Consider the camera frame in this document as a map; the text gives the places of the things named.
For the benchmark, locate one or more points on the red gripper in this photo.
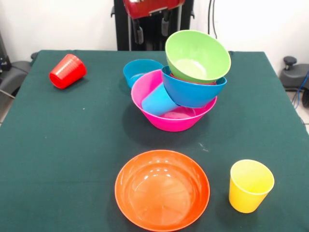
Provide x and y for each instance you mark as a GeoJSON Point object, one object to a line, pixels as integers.
{"type": "Point", "coordinates": [154, 7]}

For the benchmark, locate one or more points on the green bowl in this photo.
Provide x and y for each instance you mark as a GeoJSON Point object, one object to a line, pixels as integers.
{"type": "Point", "coordinates": [195, 58]}

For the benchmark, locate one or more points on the small crimson bowl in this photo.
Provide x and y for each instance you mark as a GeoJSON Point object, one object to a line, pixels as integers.
{"type": "Point", "coordinates": [193, 82]}

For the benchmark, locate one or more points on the blue cup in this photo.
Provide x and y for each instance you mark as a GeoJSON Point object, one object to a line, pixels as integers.
{"type": "Point", "coordinates": [157, 101]}

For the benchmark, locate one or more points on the large blue bowl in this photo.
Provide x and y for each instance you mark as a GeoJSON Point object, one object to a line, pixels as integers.
{"type": "Point", "coordinates": [193, 94]}

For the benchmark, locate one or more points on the large pink bowl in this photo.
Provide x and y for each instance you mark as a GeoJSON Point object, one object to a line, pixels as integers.
{"type": "Point", "coordinates": [173, 120]}

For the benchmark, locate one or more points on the red cup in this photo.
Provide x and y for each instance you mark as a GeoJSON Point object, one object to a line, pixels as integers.
{"type": "Point", "coordinates": [67, 71]}

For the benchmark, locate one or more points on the large orange bowl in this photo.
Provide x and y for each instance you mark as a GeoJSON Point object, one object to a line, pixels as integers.
{"type": "Point", "coordinates": [161, 193]}

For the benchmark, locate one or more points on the small blue bowl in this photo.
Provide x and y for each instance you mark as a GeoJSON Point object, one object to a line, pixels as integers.
{"type": "Point", "coordinates": [135, 70]}

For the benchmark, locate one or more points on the dark green tablecloth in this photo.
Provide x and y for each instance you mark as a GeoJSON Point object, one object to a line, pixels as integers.
{"type": "Point", "coordinates": [84, 145]}

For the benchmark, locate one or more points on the yellow cup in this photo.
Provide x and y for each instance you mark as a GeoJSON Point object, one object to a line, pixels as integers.
{"type": "Point", "coordinates": [246, 193]}

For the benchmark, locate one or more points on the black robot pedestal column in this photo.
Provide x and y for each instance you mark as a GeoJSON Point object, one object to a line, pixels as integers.
{"type": "Point", "coordinates": [152, 41]}

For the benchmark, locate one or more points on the black pedestal leg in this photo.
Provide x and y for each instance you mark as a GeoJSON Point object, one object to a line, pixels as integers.
{"type": "Point", "coordinates": [293, 77]}
{"type": "Point", "coordinates": [14, 72]}

